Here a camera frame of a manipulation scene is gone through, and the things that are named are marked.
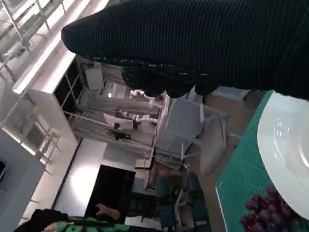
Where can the black knitted glove right hand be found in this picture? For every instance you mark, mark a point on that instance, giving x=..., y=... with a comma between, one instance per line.
x=193, y=38

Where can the purple toy grapes bunch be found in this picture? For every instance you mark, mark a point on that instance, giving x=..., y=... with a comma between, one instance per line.
x=265, y=212

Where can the white square plate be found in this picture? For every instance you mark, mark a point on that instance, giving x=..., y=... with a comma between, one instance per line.
x=285, y=145

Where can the white shelf with dark panes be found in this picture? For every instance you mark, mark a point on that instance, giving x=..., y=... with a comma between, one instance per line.
x=65, y=89

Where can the green cutting mat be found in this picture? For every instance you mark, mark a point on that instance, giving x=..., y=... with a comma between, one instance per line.
x=236, y=174

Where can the black monitor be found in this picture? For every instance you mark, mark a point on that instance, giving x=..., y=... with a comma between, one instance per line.
x=111, y=188

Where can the grey chair with white frame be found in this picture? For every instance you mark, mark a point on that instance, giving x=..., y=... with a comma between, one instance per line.
x=183, y=120

